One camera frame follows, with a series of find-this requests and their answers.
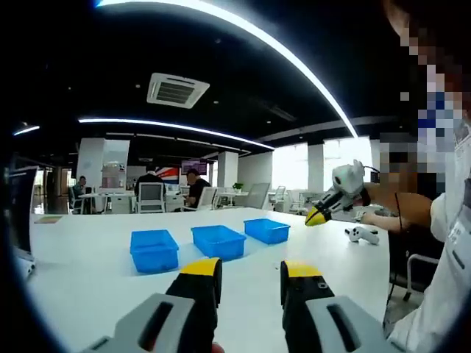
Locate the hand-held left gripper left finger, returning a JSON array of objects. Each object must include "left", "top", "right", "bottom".
[{"left": 79, "top": 257, "right": 224, "bottom": 353}]

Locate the white ceiling air conditioner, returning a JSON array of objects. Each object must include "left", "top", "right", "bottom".
[{"left": 146, "top": 72, "right": 211, "bottom": 110}]

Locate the short ceiling light strip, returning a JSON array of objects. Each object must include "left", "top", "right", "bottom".
[{"left": 13, "top": 125, "right": 41, "bottom": 137}]

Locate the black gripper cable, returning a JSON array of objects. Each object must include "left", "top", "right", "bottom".
[{"left": 362, "top": 165, "right": 404, "bottom": 329}]

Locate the silver laptop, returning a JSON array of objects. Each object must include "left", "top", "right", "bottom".
[{"left": 7, "top": 165, "right": 40, "bottom": 281}]

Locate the white mesh office chair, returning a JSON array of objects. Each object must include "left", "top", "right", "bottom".
[
  {"left": 67, "top": 186, "right": 85, "bottom": 215},
  {"left": 136, "top": 182, "right": 166, "bottom": 214},
  {"left": 183, "top": 186, "right": 219, "bottom": 212}
]

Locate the red blue flag poster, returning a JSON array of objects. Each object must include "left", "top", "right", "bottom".
[{"left": 157, "top": 166, "right": 182, "bottom": 185}]

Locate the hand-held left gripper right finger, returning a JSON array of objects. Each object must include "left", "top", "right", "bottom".
[{"left": 280, "top": 260, "right": 406, "bottom": 353}]

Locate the curved ceiling light strip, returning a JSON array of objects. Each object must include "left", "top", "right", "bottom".
[{"left": 77, "top": 117, "right": 276, "bottom": 151}]

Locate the white game controller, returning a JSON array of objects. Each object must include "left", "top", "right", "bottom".
[{"left": 344, "top": 227, "right": 380, "bottom": 246}]

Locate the white display shelf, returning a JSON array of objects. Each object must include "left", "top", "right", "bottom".
[{"left": 100, "top": 163, "right": 128, "bottom": 190}]

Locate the grey office chair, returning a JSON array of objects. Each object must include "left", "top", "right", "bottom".
[{"left": 243, "top": 182, "right": 272, "bottom": 210}]

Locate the purple wall screen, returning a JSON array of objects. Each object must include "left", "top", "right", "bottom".
[{"left": 180, "top": 159, "right": 208, "bottom": 174}]

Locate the blue plastic bin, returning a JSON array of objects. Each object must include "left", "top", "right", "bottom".
[
  {"left": 190, "top": 224, "right": 247, "bottom": 262},
  {"left": 243, "top": 218, "right": 291, "bottom": 246},
  {"left": 130, "top": 229, "right": 180, "bottom": 274}
]

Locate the long curved ceiling light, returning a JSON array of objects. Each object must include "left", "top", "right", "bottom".
[{"left": 94, "top": 0, "right": 360, "bottom": 139}]

